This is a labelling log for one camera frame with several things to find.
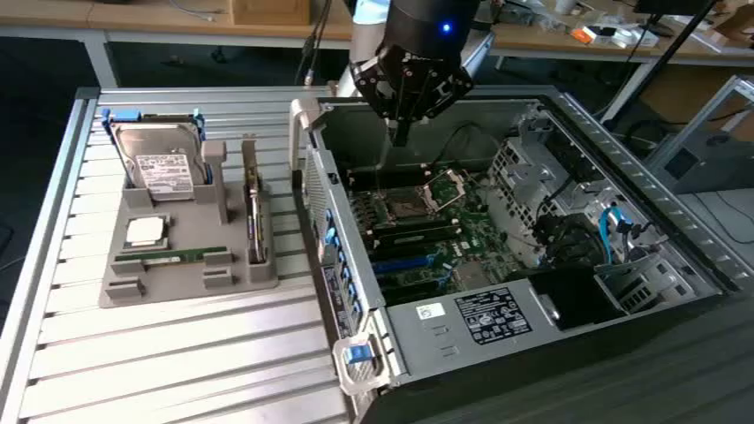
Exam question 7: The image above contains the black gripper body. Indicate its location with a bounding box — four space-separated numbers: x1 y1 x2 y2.
376 0 479 118

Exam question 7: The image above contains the graphics card with metal bracket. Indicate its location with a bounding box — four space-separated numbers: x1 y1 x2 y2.
238 139 270 267

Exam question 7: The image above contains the cluttered wooden desk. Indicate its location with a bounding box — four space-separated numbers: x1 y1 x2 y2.
487 0 754 127

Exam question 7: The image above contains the metal socket cover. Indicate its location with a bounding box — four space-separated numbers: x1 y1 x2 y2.
417 167 473 214

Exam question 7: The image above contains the silver drive cage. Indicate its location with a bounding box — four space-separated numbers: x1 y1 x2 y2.
487 132 589 216

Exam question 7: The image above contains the brown cardboard box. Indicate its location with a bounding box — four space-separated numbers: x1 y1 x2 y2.
228 0 312 27

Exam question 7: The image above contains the CPU socket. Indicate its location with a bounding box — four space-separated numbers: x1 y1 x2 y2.
380 187 437 223

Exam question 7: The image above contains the black RAM slot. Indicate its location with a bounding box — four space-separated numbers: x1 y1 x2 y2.
365 216 460 234

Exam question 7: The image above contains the black RAM stick with label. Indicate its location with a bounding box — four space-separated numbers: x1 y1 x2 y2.
373 225 460 251

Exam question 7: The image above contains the green motherboard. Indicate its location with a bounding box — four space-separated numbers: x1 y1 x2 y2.
344 163 535 306

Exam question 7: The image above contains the black expansion slot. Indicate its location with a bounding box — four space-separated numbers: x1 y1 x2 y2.
379 281 449 302
367 243 443 262

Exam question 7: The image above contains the black monitor with stand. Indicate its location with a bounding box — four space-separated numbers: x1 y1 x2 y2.
632 0 717 37

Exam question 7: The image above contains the black tripod pole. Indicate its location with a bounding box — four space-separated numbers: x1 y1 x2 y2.
597 0 728 129

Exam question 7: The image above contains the blue expansion slot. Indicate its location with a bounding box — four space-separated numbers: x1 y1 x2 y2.
371 254 437 276

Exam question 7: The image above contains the silver hard disk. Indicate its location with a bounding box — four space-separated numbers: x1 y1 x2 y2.
112 122 202 203

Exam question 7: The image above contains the grey chipset heatsink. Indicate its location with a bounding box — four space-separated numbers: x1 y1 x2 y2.
456 262 493 286

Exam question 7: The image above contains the hard disk drive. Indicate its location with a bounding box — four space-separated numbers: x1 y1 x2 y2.
98 107 208 186

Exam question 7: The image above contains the grey computer tower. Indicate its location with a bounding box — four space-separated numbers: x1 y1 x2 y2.
657 130 754 195

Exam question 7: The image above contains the green RAM stick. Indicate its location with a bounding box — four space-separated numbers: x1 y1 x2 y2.
113 246 229 266

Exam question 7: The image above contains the brown cardboard piece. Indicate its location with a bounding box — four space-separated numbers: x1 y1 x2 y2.
709 4 754 42

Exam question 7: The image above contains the silver CPU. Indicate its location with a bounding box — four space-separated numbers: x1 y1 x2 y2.
121 215 173 252

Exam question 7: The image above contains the grey plastic parts rack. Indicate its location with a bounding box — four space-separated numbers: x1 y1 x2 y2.
96 140 281 310

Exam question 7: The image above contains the silver disk bay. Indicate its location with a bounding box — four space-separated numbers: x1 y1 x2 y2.
592 254 699 315

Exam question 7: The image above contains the wooden desk with grey legs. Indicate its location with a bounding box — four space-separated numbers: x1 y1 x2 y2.
0 0 354 89

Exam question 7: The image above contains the grey power supply unit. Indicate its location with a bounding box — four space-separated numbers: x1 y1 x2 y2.
385 282 560 376

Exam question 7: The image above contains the black and grey PC case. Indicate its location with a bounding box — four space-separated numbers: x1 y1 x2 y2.
286 84 747 424

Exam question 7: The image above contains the grey plastic case handle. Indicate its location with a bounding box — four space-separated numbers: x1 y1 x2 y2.
286 99 326 172
330 333 391 395

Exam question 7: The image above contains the white cable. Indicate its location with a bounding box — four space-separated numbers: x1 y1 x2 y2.
165 0 228 21

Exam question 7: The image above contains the aluminium frame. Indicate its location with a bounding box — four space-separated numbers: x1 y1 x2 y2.
644 73 754 178

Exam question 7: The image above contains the black wire bundle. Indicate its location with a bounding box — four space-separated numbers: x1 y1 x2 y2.
532 215 608 270

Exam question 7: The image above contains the blue wire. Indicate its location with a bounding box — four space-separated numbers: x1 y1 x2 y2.
597 206 632 266

